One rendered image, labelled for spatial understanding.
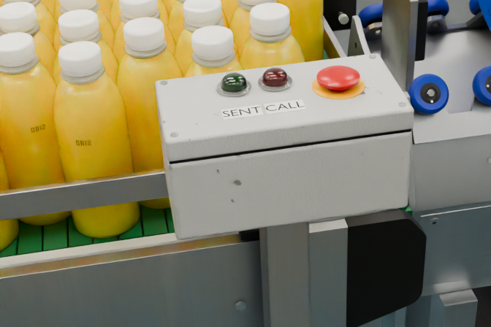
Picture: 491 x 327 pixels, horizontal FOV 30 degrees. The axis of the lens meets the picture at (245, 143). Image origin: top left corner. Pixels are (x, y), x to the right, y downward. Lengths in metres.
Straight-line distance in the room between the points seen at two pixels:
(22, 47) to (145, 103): 0.13
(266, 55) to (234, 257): 0.21
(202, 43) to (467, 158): 0.37
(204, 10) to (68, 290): 0.31
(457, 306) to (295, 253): 0.47
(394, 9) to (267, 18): 0.25
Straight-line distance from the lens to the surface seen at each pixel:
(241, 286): 0.96
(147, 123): 0.91
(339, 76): 0.76
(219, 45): 0.85
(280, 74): 0.77
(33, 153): 0.92
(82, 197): 0.90
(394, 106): 0.74
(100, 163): 0.88
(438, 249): 1.17
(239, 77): 0.76
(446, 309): 1.26
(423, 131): 1.04
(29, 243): 0.96
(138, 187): 0.89
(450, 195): 1.08
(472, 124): 1.06
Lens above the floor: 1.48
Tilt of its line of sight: 33 degrees down
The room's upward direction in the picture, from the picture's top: 3 degrees counter-clockwise
